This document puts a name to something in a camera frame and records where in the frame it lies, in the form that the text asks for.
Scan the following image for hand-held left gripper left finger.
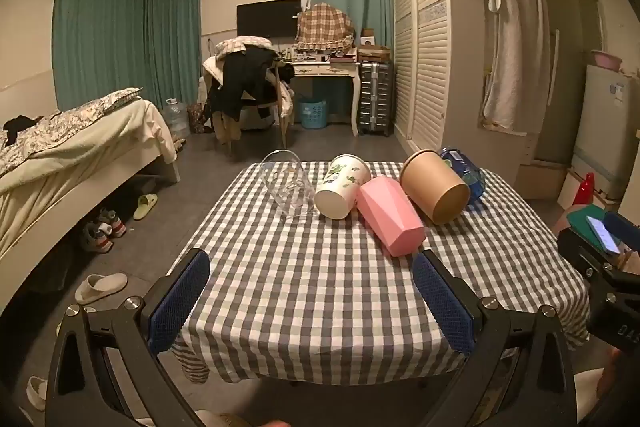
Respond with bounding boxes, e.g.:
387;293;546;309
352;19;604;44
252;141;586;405
45;248;211;427

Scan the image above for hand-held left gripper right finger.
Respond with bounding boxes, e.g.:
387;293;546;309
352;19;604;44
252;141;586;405
412;249;581;427

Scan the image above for person's right forearm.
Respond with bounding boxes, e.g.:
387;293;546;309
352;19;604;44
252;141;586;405
575;357;626;427

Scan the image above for pink faceted cup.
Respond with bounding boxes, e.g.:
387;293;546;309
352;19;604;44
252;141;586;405
356;175;427;257

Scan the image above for brown paper cup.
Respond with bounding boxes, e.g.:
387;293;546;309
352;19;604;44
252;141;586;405
399;149;471;226

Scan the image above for blue clear plastic cup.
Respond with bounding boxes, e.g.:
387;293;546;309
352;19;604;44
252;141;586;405
438;146;486;200

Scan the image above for white printed paper cup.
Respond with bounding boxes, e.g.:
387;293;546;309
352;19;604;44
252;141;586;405
314;154;373;220

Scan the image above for clear glass cup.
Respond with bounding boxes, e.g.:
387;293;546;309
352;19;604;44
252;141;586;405
260;150;317;219

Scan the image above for white slipper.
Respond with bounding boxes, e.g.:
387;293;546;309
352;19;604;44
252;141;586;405
26;376;49;412
75;273;129;306

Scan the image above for yellow-green slipper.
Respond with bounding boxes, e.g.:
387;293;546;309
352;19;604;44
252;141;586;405
133;193;159;221

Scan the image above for grey checkered tablecloth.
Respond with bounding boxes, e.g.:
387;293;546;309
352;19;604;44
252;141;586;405
167;159;591;385

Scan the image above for bed with cream sheet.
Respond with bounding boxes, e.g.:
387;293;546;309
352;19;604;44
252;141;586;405
0;88;181;308

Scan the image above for small white fridge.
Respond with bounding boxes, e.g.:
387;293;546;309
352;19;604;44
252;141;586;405
570;64;640;202

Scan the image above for clear water jug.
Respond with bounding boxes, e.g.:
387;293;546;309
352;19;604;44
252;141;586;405
164;98;191;140

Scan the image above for dark red bag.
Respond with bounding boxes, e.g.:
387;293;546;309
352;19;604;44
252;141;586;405
187;102;211;134

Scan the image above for floral quilt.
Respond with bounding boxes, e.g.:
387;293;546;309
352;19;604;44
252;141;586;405
0;88;143;178

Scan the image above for silver suitcase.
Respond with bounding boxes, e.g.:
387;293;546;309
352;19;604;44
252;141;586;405
358;61;394;138

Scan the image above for wooden chair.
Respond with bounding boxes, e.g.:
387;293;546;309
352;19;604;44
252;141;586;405
215;59;296;158

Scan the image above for blue plastic basket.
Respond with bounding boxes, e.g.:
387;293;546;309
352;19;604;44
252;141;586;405
299;99;328;130

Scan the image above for chair piled with clothes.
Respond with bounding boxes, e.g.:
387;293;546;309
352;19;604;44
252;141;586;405
199;36;297;145

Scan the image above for black cloth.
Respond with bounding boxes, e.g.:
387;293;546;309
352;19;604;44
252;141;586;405
2;114;46;145

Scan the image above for pink basin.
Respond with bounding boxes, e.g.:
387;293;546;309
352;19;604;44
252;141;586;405
590;49;623;70

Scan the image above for white louvered wardrobe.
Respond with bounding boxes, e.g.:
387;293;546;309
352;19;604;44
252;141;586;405
389;0;531;188

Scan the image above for hanging white towel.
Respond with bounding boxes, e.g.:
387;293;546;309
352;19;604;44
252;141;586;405
482;0;545;130

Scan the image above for cardboard box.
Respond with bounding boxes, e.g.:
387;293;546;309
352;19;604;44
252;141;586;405
357;46;392;64

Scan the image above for white dressing desk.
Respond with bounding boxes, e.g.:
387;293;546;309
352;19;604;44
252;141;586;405
289;59;362;138

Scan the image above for wide green curtain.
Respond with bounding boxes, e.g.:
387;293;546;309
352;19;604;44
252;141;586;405
52;0;202;112

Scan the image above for black television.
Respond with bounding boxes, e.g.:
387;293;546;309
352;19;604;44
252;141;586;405
236;0;303;38

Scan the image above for plaid cloth cover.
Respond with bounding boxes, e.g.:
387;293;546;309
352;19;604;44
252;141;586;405
296;2;357;52

